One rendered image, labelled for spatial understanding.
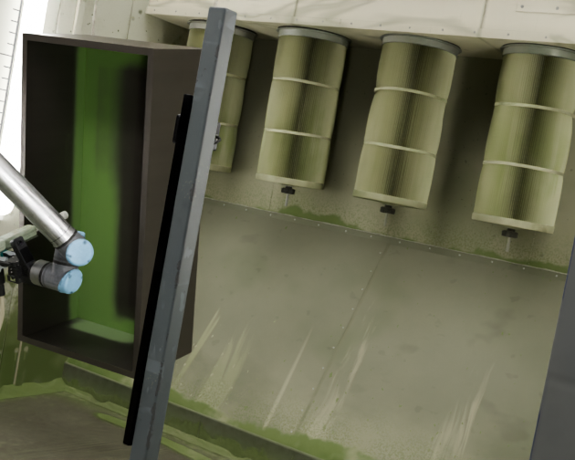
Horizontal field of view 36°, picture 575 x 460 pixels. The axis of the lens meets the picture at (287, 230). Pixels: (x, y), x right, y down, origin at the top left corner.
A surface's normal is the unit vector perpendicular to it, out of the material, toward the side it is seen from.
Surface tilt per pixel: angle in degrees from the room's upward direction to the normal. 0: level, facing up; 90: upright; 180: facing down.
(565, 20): 90
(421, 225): 90
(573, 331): 90
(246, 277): 57
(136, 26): 90
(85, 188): 102
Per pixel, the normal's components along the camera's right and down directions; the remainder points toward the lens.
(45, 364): 0.82, 0.18
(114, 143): -0.48, 0.17
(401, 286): -0.35, -0.58
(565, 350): -0.54, -0.05
